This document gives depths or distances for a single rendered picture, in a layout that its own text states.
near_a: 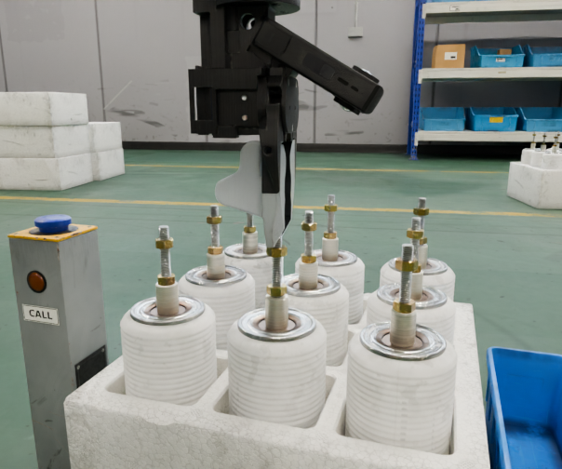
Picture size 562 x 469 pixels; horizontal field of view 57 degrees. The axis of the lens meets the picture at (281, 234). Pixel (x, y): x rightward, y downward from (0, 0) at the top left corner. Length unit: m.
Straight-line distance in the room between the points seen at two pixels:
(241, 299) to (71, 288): 0.20
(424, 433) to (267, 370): 0.14
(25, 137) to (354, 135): 3.42
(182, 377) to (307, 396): 0.12
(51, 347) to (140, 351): 0.17
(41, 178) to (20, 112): 0.37
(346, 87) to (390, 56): 5.18
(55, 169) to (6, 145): 0.31
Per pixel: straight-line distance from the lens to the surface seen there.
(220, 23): 0.46
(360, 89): 0.43
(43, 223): 0.64
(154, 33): 6.11
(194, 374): 0.54
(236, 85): 0.43
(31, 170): 3.26
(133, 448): 0.54
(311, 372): 0.49
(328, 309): 0.58
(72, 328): 0.65
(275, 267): 0.48
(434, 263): 0.72
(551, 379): 0.84
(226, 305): 0.61
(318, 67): 0.43
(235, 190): 0.44
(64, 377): 0.68
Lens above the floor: 0.45
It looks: 14 degrees down
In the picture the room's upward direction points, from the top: straight up
